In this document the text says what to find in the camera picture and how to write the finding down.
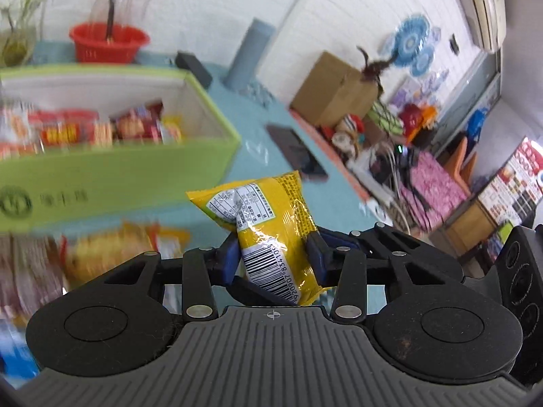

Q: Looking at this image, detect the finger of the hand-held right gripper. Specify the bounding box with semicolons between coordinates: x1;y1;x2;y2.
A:
318;221;466;283

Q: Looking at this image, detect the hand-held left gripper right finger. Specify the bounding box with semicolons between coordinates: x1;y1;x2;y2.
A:
305;231;467;324

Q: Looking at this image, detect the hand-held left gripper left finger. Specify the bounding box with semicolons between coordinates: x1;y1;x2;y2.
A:
63;233;243;324

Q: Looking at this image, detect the yellow snack packet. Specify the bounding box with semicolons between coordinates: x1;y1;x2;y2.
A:
187;170;336;306

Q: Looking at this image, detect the green cardboard box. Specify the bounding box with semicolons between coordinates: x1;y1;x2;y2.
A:
0;64;242;233

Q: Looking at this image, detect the pile of assorted snack packets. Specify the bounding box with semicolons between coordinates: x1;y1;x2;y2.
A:
0;219;191;318

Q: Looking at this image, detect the heap of mixed snack packs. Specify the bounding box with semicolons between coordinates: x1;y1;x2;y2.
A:
0;99;184;157

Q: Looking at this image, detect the white power strip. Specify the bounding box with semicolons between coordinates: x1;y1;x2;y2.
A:
347;159;396;206

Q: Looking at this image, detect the wooden cabinet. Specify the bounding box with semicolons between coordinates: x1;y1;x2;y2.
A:
428;199;499;259

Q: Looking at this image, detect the smartphone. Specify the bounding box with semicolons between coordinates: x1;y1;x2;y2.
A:
266;124;329;181

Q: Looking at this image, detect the stuffed toy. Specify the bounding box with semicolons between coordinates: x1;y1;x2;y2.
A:
331;114;366;155

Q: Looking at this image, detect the pink floral cloth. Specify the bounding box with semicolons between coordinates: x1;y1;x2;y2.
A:
400;152;468;230

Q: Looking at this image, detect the teal printed tablecloth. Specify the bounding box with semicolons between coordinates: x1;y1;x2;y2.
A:
0;40;382;391

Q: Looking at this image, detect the orange plastic chair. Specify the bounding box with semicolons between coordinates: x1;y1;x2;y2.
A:
440;137;479;181

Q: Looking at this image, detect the brown cardboard box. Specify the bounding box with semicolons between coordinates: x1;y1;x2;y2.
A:
289;51;383;128

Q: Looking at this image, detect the cluster of small metal clips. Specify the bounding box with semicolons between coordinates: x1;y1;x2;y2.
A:
240;84;277;109

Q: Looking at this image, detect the dark purple plant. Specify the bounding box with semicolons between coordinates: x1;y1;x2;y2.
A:
356;45;394;92

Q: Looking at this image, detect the small black box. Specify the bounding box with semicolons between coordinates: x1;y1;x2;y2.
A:
175;51;213;91

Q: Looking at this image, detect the small blue paper fan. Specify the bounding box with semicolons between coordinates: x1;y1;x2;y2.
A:
411;44;436;75

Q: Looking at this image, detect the grey cylindrical bottle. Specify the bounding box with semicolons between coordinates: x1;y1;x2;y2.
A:
223;18;275;90

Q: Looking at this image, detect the large blue paper fan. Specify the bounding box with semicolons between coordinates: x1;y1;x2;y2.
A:
394;14;431;58

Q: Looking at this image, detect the red plastic basket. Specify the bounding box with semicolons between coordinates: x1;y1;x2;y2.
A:
69;23;150;63

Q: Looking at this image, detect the white air conditioner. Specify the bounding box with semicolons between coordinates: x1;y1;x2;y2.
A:
441;0;507;54

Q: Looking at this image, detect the green plant in glass vase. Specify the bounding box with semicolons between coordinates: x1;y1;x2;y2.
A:
0;0;94;67

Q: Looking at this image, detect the colourful wall poster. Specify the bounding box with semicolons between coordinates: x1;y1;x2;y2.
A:
479;137;543;226

